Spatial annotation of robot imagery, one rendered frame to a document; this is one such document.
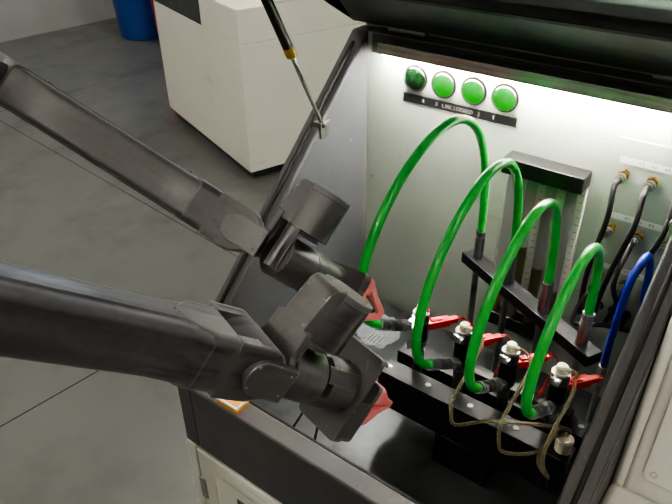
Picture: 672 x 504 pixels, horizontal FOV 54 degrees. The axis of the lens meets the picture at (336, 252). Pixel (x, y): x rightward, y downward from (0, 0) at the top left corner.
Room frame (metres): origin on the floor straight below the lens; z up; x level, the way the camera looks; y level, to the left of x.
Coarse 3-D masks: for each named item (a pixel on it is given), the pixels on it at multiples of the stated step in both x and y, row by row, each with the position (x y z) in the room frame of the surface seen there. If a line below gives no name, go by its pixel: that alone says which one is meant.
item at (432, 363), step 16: (512, 160) 0.89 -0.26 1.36; (480, 176) 0.82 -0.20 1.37; (512, 176) 0.91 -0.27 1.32; (464, 208) 0.77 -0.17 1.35; (512, 224) 0.94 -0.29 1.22; (448, 240) 0.74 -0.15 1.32; (432, 272) 0.72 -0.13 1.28; (512, 272) 0.94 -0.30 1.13; (432, 288) 0.71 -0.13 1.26; (416, 320) 0.70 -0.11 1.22; (416, 336) 0.69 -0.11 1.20; (416, 352) 0.69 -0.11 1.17; (432, 368) 0.73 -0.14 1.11; (448, 368) 0.77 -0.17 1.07
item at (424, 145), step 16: (448, 128) 0.89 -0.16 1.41; (480, 128) 0.97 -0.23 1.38; (480, 144) 0.99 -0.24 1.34; (416, 160) 0.82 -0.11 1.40; (480, 160) 1.01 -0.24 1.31; (400, 176) 0.80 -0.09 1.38; (480, 192) 1.02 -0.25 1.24; (384, 208) 0.77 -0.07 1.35; (480, 208) 1.02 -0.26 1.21; (480, 224) 1.02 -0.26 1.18; (368, 240) 0.75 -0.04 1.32; (368, 256) 0.74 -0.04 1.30
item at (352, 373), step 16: (352, 336) 0.56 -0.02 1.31; (352, 352) 0.55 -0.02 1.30; (368, 352) 0.54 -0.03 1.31; (336, 368) 0.50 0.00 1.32; (352, 368) 0.52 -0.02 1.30; (368, 368) 0.52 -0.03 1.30; (336, 384) 0.49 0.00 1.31; (352, 384) 0.50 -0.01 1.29; (368, 384) 0.51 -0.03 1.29; (320, 400) 0.48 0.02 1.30; (336, 400) 0.49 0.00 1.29; (352, 400) 0.50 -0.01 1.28; (320, 416) 0.50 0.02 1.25; (336, 416) 0.50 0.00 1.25; (352, 416) 0.49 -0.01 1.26; (336, 432) 0.48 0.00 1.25
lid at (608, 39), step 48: (336, 0) 1.29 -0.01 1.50; (384, 0) 1.11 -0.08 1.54; (432, 0) 1.04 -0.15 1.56; (480, 0) 0.99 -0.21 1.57; (528, 0) 0.93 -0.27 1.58; (576, 0) 0.87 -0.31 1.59; (624, 0) 0.82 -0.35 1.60; (528, 48) 1.09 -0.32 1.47; (576, 48) 1.00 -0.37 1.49; (624, 48) 0.92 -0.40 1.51
